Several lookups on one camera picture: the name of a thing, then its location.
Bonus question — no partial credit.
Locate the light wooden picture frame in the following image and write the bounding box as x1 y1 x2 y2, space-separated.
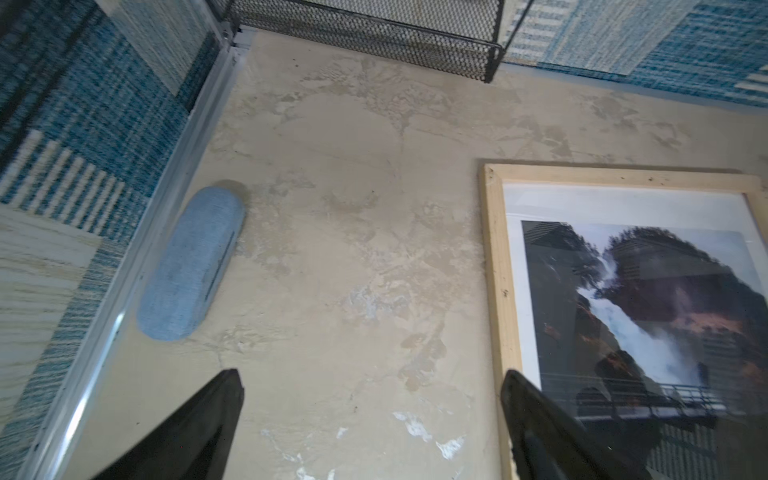
480 164 767 479

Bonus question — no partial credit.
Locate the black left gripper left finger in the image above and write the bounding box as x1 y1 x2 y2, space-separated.
96 369 245 479

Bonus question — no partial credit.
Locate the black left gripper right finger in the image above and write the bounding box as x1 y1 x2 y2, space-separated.
500 369 651 480

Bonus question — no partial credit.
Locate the white picture mat board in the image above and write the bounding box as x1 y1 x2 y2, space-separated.
504 185 767 400

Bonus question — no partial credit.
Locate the blue grey glasses case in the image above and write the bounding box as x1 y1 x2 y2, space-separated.
136 186 245 341

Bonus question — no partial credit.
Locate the black wire mesh shelf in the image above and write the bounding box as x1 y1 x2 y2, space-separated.
207 0 533 83

